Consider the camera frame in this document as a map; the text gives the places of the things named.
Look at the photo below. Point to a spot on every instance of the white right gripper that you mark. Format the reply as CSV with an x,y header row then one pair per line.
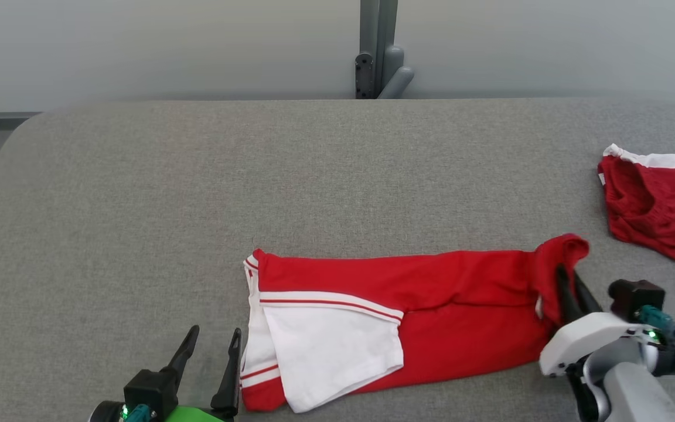
x,y
589,337

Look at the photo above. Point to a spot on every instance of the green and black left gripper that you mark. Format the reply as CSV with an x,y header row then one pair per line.
x,y
197,415

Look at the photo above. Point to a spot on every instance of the red shorts with white stripe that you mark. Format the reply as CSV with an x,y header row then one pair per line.
x,y
660,211

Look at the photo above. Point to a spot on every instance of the red and white basketball jersey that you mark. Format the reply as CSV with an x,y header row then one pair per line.
x,y
431,328

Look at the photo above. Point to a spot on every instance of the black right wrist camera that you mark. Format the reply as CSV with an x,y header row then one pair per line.
x,y
636,296

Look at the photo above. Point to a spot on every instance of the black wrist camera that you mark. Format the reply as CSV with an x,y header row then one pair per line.
x,y
636,296
150,390

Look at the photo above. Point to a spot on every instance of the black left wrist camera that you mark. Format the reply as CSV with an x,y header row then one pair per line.
x,y
150,390

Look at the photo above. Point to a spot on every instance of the teal left camera connector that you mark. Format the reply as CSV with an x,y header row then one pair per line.
x,y
137,414

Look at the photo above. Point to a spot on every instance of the teal camera connector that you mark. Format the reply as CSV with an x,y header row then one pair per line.
x,y
660,322
137,414

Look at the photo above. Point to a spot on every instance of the teal right camera connector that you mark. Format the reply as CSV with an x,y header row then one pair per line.
x,y
660,322

